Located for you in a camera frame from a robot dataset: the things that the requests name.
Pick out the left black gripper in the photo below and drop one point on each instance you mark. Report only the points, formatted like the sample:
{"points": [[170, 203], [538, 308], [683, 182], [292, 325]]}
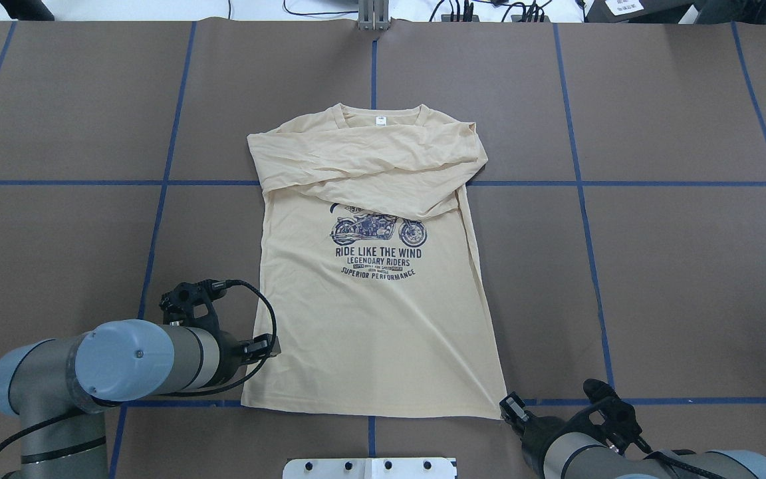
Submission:
{"points": [[228, 353]]}

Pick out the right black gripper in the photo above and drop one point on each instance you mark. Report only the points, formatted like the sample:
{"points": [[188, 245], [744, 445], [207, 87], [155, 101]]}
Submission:
{"points": [[540, 431]]}

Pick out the cream long-sleeve printed shirt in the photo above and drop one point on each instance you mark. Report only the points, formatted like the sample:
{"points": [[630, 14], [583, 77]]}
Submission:
{"points": [[370, 261]]}

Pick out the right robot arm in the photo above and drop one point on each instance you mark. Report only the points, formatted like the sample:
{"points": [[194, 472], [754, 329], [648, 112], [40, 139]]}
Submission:
{"points": [[603, 440]]}

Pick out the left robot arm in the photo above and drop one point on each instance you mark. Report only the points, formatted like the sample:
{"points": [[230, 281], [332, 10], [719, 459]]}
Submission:
{"points": [[61, 389]]}

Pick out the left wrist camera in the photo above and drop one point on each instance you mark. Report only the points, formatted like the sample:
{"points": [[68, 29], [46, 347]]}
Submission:
{"points": [[191, 304]]}

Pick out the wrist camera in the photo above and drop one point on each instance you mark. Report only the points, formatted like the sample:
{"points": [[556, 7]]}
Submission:
{"points": [[620, 427], [191, 304]]}

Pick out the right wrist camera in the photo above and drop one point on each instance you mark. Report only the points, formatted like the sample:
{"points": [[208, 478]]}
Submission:
{"points": [[620, 427]]}

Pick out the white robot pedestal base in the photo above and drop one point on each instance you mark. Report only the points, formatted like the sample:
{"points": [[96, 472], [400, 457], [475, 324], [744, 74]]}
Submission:
{"points": [[404, 467]]}

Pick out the aluminium frame post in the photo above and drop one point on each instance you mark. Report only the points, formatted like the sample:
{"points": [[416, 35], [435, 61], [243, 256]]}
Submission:
{"points": [[374, 15]]}

